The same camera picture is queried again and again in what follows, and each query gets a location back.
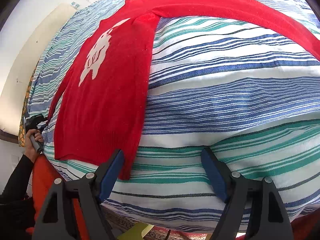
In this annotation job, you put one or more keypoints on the person's left forearm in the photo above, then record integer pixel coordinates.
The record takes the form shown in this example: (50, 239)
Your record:
(15, 192)

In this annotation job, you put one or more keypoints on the beige headboard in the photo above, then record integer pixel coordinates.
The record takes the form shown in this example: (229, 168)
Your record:
(30, 67)

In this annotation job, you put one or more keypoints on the small blue item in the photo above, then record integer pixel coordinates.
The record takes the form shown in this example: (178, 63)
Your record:
(75, 4)

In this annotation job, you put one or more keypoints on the blue green striped bed cover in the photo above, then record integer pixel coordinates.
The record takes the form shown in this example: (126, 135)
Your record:
(225, 105)

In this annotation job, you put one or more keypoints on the red sweater with white animal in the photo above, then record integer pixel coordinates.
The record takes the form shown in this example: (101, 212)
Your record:
(105, 105)

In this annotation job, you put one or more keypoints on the yellow-green object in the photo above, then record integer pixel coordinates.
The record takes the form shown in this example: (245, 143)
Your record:
(135, 231)

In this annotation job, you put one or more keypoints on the patterned rug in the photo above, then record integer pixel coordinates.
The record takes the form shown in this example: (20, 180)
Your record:
(160, 235)

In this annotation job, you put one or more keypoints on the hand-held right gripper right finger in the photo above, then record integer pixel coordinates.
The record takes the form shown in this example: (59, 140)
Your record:
(215, 177)

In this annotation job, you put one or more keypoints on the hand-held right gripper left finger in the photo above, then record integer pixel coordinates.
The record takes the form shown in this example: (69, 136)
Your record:
(110, 177)

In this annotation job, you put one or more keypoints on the orange fleece garment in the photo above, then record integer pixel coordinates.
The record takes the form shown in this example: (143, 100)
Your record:
(45, 180)

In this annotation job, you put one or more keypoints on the person's left hand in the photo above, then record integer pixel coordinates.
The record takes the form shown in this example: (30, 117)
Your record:
(31, 151)

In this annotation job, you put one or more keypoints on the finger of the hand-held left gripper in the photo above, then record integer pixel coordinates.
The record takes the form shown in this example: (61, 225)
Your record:
(43, 126)

